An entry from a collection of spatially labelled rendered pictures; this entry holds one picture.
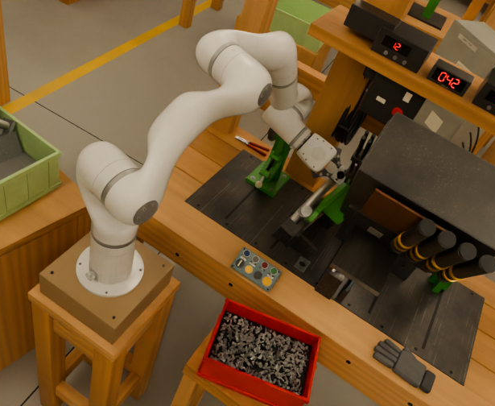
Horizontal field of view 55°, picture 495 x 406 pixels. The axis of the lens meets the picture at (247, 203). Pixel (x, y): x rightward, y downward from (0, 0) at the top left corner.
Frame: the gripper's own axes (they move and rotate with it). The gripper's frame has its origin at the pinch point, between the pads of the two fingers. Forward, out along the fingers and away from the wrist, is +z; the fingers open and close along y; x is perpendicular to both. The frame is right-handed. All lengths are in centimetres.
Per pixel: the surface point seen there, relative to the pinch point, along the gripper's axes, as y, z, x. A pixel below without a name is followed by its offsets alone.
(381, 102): 25.5, -6.0, -4.2
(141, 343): -92, -8, 16
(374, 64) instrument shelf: 30.1, -15.9, -10.9
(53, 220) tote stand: -78, -59, 5
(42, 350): -111, -31, 1
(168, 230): -53, -28, 4
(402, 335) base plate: -24, 52, -1
